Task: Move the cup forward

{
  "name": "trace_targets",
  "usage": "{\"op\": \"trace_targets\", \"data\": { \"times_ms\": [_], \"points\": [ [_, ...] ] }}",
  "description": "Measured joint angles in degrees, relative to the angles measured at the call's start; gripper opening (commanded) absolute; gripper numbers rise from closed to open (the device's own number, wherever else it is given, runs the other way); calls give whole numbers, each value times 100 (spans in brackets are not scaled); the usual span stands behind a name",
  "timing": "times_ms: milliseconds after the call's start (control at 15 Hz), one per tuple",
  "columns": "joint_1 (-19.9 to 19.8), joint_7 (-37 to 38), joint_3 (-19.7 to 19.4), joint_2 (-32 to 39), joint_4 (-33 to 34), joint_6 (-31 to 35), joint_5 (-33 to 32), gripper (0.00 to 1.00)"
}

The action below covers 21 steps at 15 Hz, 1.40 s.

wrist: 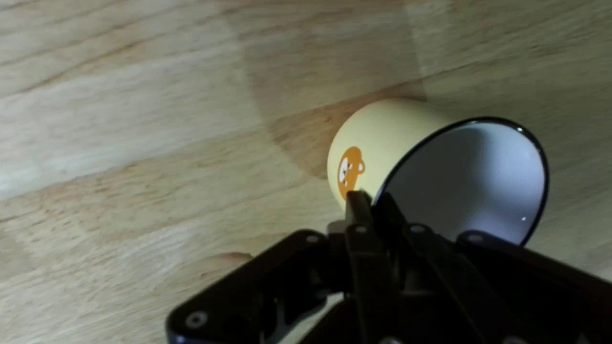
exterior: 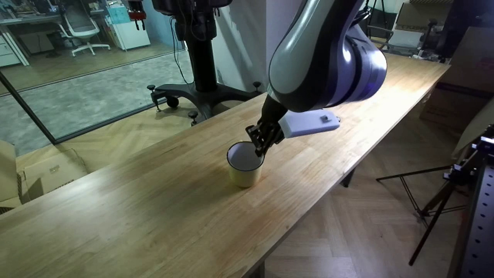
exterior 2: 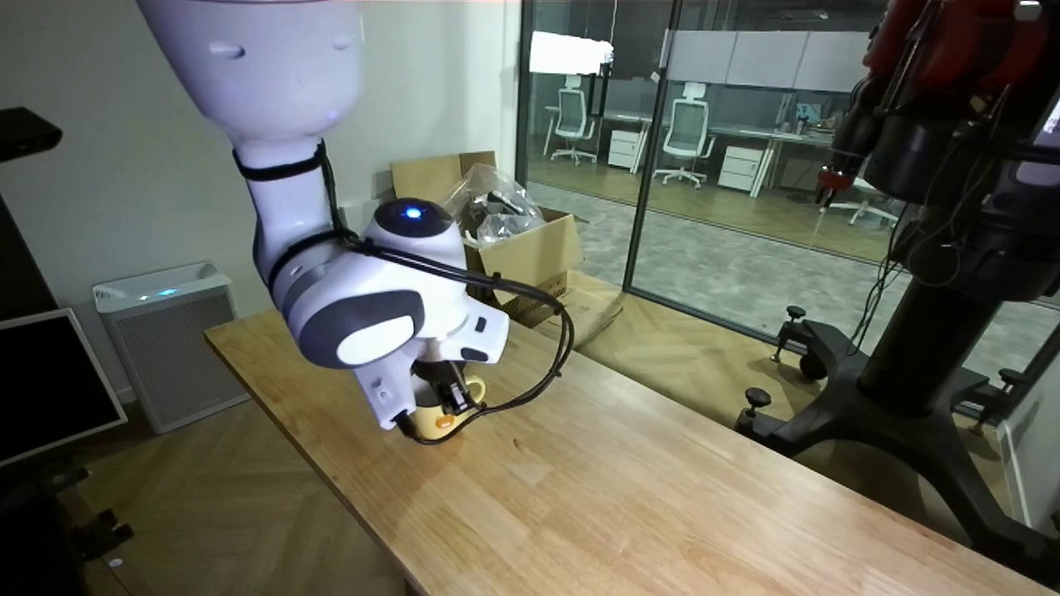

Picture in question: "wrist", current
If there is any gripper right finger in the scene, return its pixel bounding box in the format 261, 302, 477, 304
375, 192, 612, 344

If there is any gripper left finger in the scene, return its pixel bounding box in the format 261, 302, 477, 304
165, 190, 401, 344

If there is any yellow cup with bear print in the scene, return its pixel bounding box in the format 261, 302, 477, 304
327, 98, 549, 247

